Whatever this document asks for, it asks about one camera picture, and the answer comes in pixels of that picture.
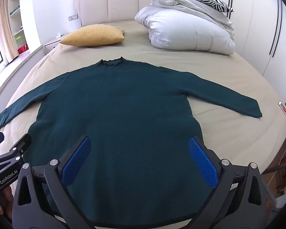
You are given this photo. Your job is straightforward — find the white shelf unit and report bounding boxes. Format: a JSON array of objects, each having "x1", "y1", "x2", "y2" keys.
[{"x1": 7, "y1": 0, "x2": 30, "y2": 58}]

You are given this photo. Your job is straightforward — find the white wardrobe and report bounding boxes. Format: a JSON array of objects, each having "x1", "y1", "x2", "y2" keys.
[{"x1": 213, "y1": 0, "x2": 286, "y2": 105}]

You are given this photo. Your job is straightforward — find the phone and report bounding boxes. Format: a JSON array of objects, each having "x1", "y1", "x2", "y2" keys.
[{"x1": 278, "y1": 101, "x2": 286, "y2": 122}]

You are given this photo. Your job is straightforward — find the dark green sweater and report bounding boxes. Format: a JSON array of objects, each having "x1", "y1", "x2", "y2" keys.
[{"x1": 0, "y1": 57, "x2": 263, "y2": 228}]

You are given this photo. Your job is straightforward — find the white nightstand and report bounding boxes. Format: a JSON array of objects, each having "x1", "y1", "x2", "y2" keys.
[{"x1": 44, "y1": 32, "x2": 69, "y2": 53}]

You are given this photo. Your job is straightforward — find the beige bed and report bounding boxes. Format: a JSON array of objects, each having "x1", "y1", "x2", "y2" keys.
[{"x1": 0, "y1": 20, "x2": 286, "y2": 229}]

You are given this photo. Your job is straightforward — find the yellow pillow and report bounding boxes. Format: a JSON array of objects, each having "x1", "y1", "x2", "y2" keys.
[{"x1": 59, "y1": 24, "x2": 125, "y2": 47}]

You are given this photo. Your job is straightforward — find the beige curtain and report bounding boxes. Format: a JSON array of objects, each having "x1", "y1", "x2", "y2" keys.
[{"x1": 0, "y1": 0, "x2": 15, "y2": 65}]

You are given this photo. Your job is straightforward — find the white window ledge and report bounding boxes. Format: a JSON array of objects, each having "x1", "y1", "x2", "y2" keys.
[{"x1": 0, "y1": 44, "x2": 44, "y2": 110}]

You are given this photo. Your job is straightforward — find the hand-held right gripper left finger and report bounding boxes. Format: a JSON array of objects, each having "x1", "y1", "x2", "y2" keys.
[{"x1": 12, "y1": 135, "x2": 96, "y2": 229}]

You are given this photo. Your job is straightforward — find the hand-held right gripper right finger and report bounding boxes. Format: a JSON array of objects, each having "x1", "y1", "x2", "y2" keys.
[{"x1": 188, "y1": 136, "x2": 277, "y2": 229}]

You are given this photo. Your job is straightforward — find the cream padded headboard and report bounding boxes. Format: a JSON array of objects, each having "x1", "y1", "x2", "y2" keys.
[{"x1": 74, "y1": 0, "x2": 158, "y2": 28}]

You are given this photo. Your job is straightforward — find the white duvet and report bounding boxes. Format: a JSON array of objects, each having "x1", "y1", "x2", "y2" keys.
[{"x1": 135, "y1": 0, "x2": 236, "y2": 55}]

